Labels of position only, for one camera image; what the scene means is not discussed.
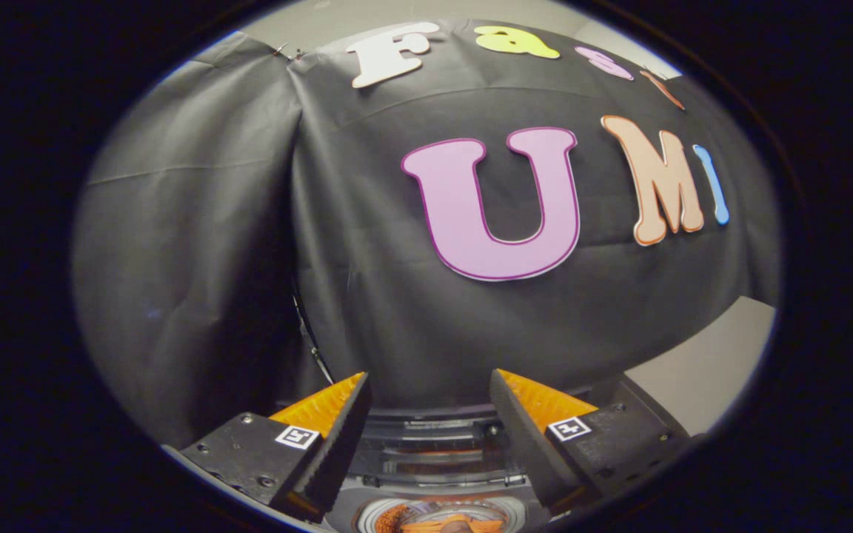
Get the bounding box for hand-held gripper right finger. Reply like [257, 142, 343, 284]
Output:
[489, 369, 692, 513]

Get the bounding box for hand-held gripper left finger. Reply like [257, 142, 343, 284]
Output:
[181, 372, 372, 523]

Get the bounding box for dark washing machine lid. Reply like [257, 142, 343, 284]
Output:
[352, 403, 527, 488]

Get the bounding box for grey washing machine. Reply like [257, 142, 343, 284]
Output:
[323, 403, 555, 533]

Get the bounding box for orange clothes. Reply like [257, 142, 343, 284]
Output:
[375, 503, 506, 533]

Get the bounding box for white cabinet with grey top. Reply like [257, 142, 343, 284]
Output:
[623, 296, 777, 438]

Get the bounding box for black backdrop cloth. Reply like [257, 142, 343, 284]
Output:
[71, 19, 781, 449]

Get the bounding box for hanging dark cable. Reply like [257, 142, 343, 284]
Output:
[292, 290, 335, 387]

